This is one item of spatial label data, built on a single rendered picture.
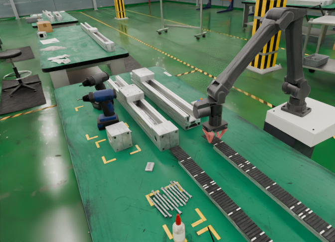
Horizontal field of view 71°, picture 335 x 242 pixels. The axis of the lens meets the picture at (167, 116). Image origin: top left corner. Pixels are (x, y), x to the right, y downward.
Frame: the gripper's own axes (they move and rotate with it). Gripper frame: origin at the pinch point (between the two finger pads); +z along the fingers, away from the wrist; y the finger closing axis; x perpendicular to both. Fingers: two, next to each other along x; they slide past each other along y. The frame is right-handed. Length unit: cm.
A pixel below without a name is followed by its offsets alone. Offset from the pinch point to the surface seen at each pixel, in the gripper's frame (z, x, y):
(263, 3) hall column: -23, -208, -258
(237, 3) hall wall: 54, -801, -764
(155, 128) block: -6.2, -15.7, 22.8
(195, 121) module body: -0.1, -18.0, -1.9
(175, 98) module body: -4.6, -40.4, -2.5
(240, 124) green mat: 3.5, -6.7, -23.4
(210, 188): 0.0, 23.2, 19.9
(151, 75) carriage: -8, -75, -4
